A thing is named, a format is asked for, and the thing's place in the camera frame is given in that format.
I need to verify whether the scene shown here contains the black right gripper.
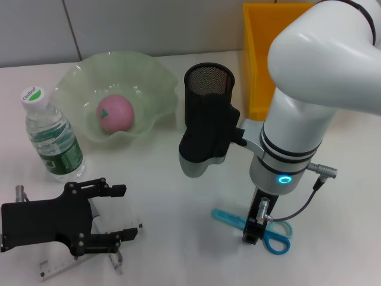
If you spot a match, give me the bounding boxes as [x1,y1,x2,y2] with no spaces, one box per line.
[242,187,280,245]

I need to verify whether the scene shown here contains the right gripper connector cable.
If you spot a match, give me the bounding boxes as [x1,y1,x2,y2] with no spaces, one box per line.
[257,161,339,225]

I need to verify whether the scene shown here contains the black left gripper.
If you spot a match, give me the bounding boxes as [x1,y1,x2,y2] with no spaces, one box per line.
[1,178,139,257]

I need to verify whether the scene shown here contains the blue scissors with sheath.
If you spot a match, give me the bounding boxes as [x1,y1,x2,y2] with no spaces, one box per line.
[211,208,295,256]

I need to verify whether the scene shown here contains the gripper connector cable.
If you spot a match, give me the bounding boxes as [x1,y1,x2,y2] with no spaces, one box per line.
[257,161,339,225]
[14,184,30,203]

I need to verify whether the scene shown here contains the left gripper connector cable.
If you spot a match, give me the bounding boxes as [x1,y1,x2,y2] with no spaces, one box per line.
[14,184,30,203]

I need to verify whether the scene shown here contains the clear green-label water bottle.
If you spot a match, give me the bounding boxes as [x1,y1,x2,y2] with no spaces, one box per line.
[20,85,87,183]

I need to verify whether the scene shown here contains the grey and white pen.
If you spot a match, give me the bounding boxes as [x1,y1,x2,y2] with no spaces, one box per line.
[89,198,124,276]

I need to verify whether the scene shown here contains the black right camera cable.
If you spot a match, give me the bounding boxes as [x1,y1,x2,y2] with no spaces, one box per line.
[323,0,378,46]

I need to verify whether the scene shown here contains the pink toy peach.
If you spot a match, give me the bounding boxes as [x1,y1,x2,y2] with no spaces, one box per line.
[96,94,135,132]

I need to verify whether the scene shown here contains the yellow plastic bin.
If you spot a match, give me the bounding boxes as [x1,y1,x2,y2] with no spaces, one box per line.
[242,2,316,122]

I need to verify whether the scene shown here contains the black mesh pen holder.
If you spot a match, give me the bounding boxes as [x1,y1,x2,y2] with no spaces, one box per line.
[183,61,236,132]

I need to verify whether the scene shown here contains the green glass fruit plate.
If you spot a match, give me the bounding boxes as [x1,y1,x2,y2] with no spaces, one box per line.
[50,50,179,144]

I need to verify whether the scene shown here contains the transparent plastic ruler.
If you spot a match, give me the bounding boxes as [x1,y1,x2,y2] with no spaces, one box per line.
[38,219,146,282]

